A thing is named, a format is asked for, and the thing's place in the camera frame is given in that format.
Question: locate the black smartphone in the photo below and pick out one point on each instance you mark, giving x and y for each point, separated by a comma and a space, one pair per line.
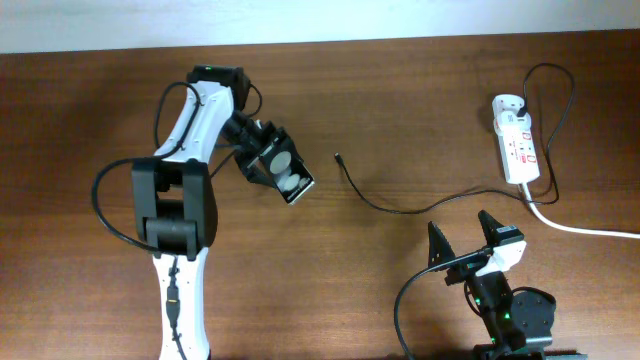
289, 173

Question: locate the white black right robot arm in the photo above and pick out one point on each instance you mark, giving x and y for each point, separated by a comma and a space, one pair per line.
494, 283

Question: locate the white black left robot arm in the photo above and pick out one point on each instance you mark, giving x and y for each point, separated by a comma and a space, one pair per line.
175, 207

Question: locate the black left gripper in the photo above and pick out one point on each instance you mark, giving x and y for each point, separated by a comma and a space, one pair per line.
246, 158

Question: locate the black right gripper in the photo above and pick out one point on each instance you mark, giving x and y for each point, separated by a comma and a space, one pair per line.
438, 240

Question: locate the white power strip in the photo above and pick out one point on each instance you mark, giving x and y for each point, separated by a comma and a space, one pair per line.
519, 159

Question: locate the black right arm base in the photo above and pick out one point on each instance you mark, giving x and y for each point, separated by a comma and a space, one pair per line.
519, 324

